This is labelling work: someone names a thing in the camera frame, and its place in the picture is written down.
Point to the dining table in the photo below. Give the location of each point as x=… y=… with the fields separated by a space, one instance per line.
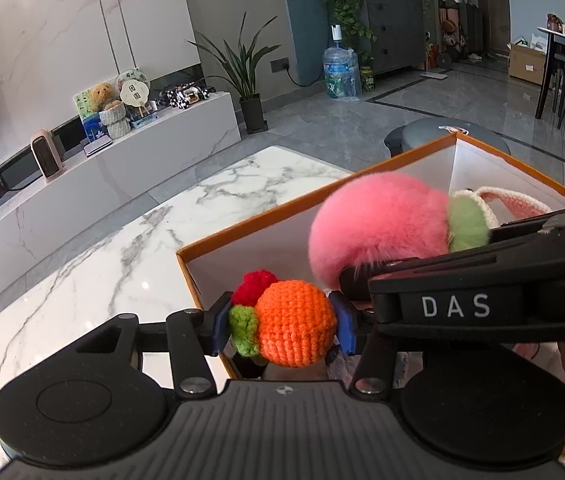
x=552 y=35

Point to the pink fluffy peach plush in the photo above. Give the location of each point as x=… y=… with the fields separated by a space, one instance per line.
x=382 y=220

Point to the white floor scale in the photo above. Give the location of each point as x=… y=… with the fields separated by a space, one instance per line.
x=435 y=75

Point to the black and white trinkets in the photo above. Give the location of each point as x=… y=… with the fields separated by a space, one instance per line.
x=187 y=96

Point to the white marble TV cabinet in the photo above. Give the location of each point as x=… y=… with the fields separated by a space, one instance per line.
x=137 y=160

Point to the brown teddy bear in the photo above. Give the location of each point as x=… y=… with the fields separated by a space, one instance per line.
x=101 y=95

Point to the pink space heater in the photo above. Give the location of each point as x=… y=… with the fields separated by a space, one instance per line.
x=45 y=155

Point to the round white hand fan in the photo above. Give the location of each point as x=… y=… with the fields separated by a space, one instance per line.
x=135 y=91

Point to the orange crochet fruit toy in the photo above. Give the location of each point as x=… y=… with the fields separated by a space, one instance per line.
x=295 y=322

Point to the pink knitted plush toy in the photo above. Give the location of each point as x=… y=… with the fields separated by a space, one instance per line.
x=507 y=202

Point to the grey drawer cabinet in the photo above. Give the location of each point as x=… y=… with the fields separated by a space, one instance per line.
x=392 y=25

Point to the tall green potted plant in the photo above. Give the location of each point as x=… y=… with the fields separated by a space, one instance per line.
x=250 y=110

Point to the blue water jug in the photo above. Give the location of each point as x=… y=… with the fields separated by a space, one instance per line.
x=340 y=72

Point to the brown cardboard box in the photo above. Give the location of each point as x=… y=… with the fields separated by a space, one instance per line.
x=525 y=62

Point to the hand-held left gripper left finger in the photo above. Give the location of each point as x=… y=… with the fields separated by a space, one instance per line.
x=221 y=327

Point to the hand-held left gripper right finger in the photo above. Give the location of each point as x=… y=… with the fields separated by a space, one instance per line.
x=345 y=325

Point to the orange-rimmed white cardboard box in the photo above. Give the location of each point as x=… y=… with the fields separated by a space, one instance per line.
x=242 y=255

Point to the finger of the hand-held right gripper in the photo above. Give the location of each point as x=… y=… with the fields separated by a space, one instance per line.
x=552 y=222
x=357 y=285

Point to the white flat box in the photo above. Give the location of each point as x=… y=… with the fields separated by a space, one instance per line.
x=97 y=146

